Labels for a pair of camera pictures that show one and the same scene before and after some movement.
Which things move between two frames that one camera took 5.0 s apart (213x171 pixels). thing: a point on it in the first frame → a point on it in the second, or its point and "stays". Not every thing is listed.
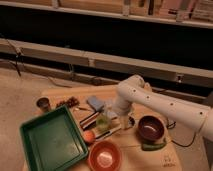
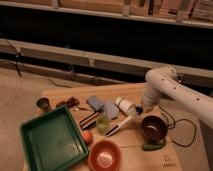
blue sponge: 96,103 stays
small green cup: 102,122 stays
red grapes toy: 70,102 stays
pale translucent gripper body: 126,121 → 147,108
